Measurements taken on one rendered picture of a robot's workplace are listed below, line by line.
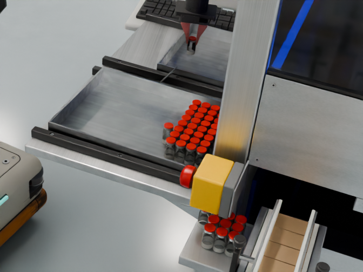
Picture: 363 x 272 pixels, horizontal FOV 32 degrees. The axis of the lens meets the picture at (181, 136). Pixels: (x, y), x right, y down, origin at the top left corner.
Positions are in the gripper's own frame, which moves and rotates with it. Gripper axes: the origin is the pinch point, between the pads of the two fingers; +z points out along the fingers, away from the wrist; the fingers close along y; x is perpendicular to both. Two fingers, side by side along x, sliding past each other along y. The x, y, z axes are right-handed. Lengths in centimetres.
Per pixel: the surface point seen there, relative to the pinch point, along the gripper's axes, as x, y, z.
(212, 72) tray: -4.5, 6.1, 5.8
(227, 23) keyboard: 34.8, 9.7, 11.7
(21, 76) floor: 114, -83, 96
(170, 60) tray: -1.6, -4.9, 5.8
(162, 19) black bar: 18.2, -9.3, 4.7
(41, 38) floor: 155, -83, 96
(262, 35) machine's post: -56, 12, -34
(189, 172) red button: -61, 3, -8
